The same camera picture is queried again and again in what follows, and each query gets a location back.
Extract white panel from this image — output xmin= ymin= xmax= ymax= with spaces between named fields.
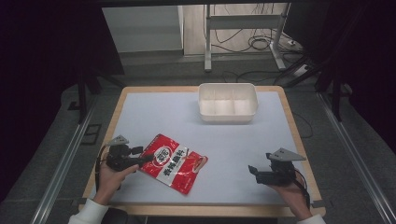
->
xmin=102 ymin=5 xmax=185 ymax=54

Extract person's left hand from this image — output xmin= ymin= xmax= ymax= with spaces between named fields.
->
xmin=92 ymin=161 xmax=140 ymax=206

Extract black floor cables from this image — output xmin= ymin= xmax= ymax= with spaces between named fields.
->
xmin=204 ymin=3 xmax=304 ymax=54

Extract black floor plate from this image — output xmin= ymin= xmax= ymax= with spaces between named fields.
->
xmin=80 ymin=123 xmax=103 ymax=147

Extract metal floor rail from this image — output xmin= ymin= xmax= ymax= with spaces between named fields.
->
xmin=29 ymin=99 xmax=98 ymax=224
xmin=316 ymin=91 xmax=396 ymax=224

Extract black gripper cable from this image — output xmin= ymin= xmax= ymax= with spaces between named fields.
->
xmin=94 ymin=145 xmax=108 ymax=192
xmin=292 ymin=169 xmax=312 ymax=210

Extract white metal stand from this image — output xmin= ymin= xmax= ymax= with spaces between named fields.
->
xmin=203 ymin=3 xmax=292 ymax=73

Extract red and white snack packet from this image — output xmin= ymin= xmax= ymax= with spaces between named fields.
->
xmin=137 ymin=133 xmax=209 ymax=196

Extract pale grey table mat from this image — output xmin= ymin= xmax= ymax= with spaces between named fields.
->
xmin=108 ymin=91 xmax=309 ymax=207

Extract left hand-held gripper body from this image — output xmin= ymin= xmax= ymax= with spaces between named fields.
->
xmin=105 ymin=134 xmax=145 ymax=173

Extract white divided plastic container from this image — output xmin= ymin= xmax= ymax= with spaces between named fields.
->
xmin=197 ymin=82 xmax=260 ymax=126

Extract thin black floor cable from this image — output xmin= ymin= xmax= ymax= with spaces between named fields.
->
xmin=290 ymin=110 xmax=314 ymax=140

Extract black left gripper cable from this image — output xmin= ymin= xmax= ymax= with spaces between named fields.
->
xmin=94 ymin=145 xmax=108 ymax=192

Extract black stand legs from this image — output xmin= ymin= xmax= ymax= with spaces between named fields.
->
xmin=74 ymin=66 xmax=127 ymax=125

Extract person's right hand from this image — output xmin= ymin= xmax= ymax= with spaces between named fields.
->
xmin=267 ymin=173 xmax=313 ymax=220

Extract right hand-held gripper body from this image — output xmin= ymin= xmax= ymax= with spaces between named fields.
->
xmin=255 ymin=147 xmax=307 ymax=188

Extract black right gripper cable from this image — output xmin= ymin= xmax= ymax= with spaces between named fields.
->
xmin=292 ymin=169 xmax=312 ymax=210

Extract dark curtain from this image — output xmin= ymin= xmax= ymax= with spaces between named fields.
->
xmin=284 ymin=0 xmax=396 ymax=155
xmin=0 ymin=0 xmax=125 ymax=203

